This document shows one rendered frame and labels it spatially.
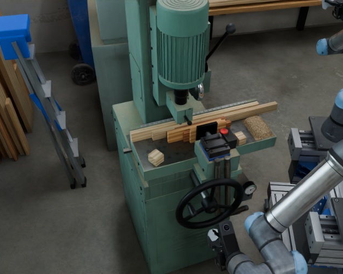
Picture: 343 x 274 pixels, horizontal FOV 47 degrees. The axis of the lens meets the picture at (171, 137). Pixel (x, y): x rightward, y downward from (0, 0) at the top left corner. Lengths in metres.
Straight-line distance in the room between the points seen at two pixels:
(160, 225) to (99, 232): 0.69
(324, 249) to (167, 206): 0.67
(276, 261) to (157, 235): 0.89
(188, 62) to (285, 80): 2.36
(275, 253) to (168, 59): 0.73
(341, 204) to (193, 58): 0.81
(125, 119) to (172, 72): 0.59
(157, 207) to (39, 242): 0.99
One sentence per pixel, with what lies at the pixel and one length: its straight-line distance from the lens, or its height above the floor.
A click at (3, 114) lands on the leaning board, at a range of 2.81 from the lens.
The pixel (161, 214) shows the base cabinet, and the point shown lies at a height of 0.58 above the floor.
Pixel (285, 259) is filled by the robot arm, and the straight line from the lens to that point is 1.19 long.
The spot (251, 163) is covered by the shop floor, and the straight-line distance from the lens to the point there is 2.86.
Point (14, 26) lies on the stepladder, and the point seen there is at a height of 1.16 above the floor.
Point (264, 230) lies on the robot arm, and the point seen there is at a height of 1.08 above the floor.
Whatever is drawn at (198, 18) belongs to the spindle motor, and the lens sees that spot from 1.33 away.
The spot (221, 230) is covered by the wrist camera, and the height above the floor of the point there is 1.02.
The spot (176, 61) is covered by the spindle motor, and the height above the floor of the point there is 1.32.
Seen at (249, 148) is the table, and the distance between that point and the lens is 1.72.
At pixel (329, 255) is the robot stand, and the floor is 0.68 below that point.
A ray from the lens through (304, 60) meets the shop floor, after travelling 4.03.
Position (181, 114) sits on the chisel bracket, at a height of 1.05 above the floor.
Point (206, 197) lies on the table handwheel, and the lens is 1.57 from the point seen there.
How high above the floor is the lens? 2.08
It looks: 44 degrees down
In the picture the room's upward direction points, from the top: straight up
